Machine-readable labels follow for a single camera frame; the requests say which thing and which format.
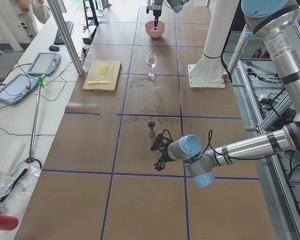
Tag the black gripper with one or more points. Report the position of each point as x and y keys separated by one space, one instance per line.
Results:
x=164 y=155
x=157 y=7

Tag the steel double jigger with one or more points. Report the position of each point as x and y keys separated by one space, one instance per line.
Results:
x=151 y=124

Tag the ice cubes pile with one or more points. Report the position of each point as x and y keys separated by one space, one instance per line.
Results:
x=156 y=29

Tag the wine glass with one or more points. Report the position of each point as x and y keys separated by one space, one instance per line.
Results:
x=151 y=61

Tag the pink bowl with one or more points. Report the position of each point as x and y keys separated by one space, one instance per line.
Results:
x=155 y=32

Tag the wooden cutting board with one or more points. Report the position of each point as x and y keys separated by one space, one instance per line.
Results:
x=112 y=74

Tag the lemon slice one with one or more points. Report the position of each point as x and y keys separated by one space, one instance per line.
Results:
x=102 y=72

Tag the yellow plastic knife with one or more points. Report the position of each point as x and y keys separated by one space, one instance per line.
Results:
x=99 y=82

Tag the black computer mouse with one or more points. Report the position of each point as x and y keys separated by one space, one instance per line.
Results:
x=54 y=48

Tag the upper teach pendant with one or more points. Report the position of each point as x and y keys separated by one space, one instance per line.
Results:
x=45 y=63

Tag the teach pendant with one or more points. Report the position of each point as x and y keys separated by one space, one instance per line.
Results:
x=45 y=63
x=17 y=88

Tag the person at desk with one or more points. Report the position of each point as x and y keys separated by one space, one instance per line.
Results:
x=27 y=11

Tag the green tipped reacher stick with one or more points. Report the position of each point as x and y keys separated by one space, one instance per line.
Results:
x=31 y=157

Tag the clear plastic bag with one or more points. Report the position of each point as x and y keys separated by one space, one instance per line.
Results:
x=20 y=184

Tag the lower teach pendant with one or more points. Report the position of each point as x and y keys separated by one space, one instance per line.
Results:
x=17 y=88

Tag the red cylinder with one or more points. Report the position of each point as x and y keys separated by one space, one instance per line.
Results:
x=8 y=223

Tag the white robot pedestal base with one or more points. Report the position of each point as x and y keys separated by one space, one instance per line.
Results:
x=208 y=71

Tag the aluminium frame post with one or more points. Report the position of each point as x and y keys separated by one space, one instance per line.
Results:
x=60 y=22

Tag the aluminium truss frame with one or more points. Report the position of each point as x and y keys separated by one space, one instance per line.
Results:
x=265 y=107

